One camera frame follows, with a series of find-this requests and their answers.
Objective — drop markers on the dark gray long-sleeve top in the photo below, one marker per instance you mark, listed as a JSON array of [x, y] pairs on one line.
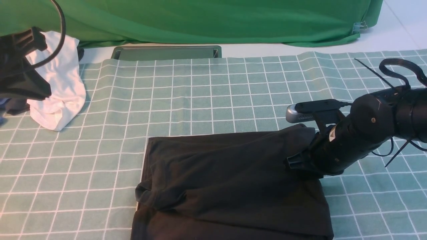
[[229, 187]]

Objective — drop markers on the white crumpled garment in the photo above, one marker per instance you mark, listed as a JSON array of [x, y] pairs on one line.
[[68, 93]]

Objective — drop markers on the green checkered tablecloth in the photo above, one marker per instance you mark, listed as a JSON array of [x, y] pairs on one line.
[[78, 184]]

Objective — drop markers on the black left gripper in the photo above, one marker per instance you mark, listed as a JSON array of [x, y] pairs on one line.
[[18, 78]]

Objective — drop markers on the gray-green rectangular tray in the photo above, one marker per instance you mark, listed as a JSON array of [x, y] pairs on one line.
[[152, 53]]

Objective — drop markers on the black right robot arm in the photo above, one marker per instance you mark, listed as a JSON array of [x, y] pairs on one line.
[[406, 107]]

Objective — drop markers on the metal binder clip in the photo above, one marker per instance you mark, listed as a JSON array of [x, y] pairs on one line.
[[358, 27]]

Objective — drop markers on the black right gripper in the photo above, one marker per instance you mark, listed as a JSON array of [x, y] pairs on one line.
[[347, 142]]

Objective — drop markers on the green backdrop cloth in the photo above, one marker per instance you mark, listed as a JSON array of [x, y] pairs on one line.
[[300, 23]]

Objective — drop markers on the dark crumpled garment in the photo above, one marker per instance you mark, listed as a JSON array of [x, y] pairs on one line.
[[37, 59]]

